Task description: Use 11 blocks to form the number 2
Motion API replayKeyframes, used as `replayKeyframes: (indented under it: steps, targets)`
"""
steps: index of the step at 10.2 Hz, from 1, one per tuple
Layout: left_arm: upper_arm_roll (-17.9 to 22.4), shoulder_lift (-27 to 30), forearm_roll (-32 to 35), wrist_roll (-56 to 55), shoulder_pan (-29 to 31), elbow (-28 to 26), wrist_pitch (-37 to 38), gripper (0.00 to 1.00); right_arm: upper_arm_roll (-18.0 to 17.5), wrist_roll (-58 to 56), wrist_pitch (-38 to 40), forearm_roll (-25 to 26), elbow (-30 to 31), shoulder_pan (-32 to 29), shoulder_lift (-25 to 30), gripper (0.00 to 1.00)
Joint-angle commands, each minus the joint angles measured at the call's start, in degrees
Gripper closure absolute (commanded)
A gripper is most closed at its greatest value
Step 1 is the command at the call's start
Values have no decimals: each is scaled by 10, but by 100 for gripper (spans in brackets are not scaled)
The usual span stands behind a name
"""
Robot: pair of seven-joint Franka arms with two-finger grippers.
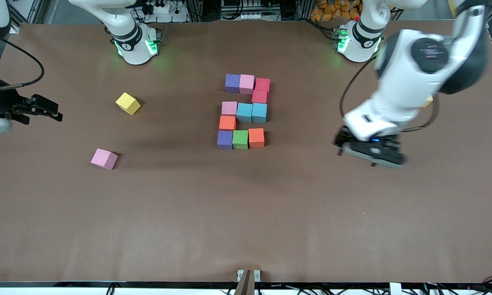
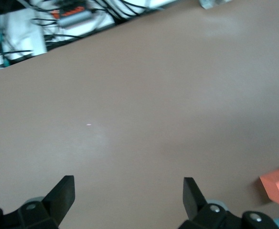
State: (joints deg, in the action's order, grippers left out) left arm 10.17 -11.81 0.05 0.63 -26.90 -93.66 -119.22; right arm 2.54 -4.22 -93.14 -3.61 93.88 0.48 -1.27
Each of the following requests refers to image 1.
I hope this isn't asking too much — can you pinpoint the orange foam cube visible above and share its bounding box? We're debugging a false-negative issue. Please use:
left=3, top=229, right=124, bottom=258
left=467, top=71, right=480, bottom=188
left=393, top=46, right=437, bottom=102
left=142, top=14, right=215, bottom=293
left=248, top=128, right=265, bottom=148
left=219, top=115, right=238, bottom=132

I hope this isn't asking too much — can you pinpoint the blue foam cube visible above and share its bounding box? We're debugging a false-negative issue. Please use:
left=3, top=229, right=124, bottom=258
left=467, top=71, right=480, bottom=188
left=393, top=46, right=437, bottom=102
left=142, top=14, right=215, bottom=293
left=236, top=103, right=253, bottom=123
left=252, top=103, right=268, bottom=124

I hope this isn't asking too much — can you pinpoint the green foam cube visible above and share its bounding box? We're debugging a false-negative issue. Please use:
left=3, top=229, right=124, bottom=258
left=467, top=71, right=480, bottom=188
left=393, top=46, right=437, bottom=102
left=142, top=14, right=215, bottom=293
left=232, top=130, right=249, bottom=150

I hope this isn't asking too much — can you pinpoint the purple foam cube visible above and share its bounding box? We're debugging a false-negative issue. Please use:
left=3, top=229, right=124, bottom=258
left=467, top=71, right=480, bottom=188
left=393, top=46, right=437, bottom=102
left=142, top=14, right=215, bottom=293
left=217, top=130, right=234, bottom=150
left=225, top=74, right=241, bottom=94

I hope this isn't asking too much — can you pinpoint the bag of orange items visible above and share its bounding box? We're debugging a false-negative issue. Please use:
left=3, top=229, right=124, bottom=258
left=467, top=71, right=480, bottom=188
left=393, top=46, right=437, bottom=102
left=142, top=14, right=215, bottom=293
left=311, top=0, right=362, bottom=22

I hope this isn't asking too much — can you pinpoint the large white power strip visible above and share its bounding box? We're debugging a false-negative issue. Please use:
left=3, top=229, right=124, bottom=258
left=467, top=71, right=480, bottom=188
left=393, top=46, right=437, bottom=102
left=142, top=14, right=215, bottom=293
left=141, top=0, right=189, bottom=23

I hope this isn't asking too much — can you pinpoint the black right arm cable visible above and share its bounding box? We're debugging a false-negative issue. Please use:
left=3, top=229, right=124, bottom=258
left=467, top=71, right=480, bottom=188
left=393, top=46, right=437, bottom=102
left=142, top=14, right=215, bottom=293
left=0, top=39, right=45, bottom=90

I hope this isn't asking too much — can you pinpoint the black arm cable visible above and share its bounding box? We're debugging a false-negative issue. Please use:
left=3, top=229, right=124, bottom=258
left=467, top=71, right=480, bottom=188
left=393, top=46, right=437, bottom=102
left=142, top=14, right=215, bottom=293
left=339, top=55, right=440, bottom=132
left=0, top=39, right=45, bottom=90

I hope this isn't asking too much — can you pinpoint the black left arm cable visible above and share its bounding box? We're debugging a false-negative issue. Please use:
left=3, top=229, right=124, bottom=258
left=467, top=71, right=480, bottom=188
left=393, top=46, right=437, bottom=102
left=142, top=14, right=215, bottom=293
left=339, top=55, right=440, bottom=132

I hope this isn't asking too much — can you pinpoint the aluminium frame strut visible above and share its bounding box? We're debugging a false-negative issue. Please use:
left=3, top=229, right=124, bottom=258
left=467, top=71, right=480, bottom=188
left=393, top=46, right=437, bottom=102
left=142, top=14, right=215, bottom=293
left=8, top=0, right=45, bottom=33

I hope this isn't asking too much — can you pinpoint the aluminium frame post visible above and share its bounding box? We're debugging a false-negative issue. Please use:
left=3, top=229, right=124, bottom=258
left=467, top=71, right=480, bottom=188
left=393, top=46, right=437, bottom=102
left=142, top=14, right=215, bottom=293
left=187, top=0, right=203, bottom=22
left=297, top=0, right=314, bottom=20

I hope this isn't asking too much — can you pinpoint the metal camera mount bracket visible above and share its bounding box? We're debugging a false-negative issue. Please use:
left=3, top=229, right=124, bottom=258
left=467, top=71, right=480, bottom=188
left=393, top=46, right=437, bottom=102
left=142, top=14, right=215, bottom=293
left=234, top=269, right=262, bottom=295

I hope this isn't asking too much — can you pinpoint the black cable bundle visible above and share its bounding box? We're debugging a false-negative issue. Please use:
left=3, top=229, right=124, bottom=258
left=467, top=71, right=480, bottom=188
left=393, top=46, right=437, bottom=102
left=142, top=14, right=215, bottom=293
left=422, top=275, right=492, bottom=295

